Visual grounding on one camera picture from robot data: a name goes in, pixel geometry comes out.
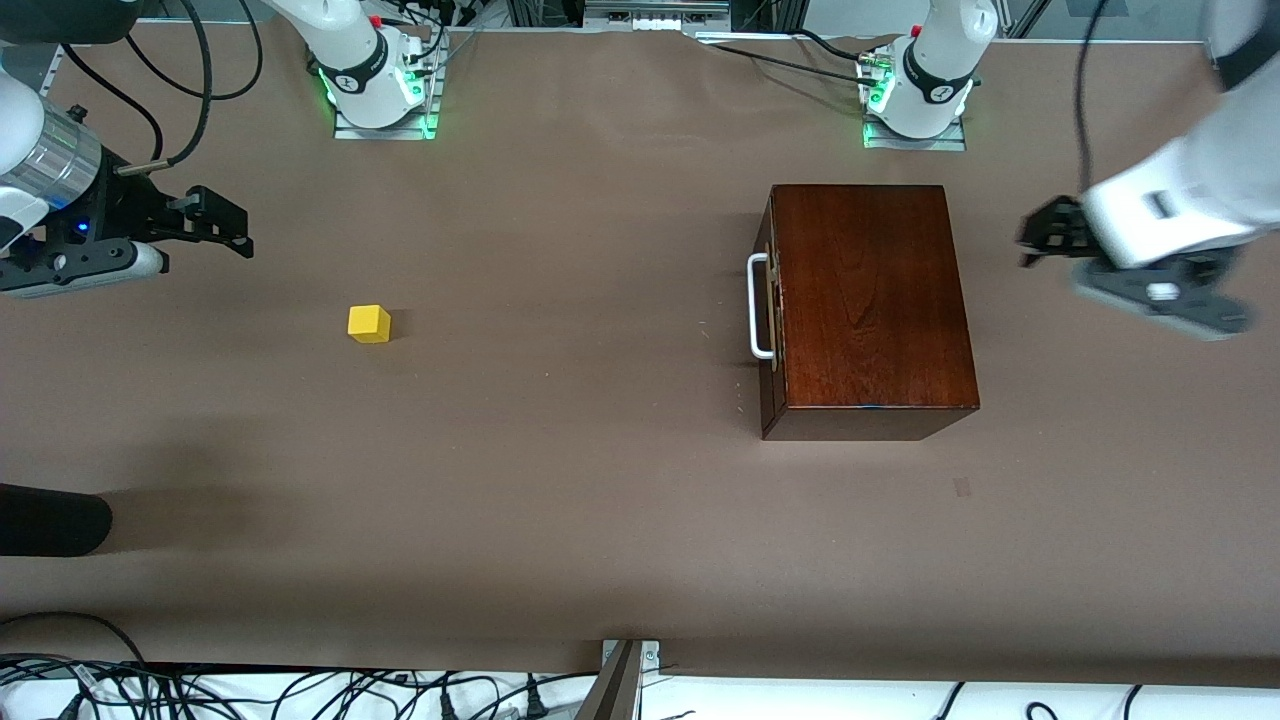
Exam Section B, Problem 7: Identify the yellow block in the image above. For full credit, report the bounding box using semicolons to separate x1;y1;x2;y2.
347;304;393;345

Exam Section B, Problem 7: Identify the light wood drawer white handle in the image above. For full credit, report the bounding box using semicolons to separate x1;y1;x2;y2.
747;195;791;409

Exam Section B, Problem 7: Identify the dark brown wooden cabinet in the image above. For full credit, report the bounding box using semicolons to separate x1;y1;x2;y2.
760;185;981;442

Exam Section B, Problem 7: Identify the black rounded cylinder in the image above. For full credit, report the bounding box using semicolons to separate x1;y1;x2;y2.
0;483;114;558

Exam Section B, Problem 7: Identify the grey power strip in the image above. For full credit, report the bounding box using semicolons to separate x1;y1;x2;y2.
583;0;731;29

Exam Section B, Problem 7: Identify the dark metal beam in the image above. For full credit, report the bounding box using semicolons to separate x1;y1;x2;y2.
572;640;647;720

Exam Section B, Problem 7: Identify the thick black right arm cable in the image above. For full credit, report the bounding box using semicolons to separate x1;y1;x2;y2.
115;0;216;179

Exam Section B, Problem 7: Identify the looped black right arm cable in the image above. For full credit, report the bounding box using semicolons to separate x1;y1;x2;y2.
125;0;264;101

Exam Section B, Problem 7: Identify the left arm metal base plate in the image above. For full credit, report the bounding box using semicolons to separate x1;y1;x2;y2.
860;48;969;153

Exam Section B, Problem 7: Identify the long black table cable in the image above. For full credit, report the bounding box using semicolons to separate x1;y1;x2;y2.
700;28;886;91

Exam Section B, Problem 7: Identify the black arched cable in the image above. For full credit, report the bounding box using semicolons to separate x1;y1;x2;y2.
0;611;149;669

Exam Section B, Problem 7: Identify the silver metal bracket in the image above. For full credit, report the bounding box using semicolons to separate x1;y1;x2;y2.
600;639;662;683

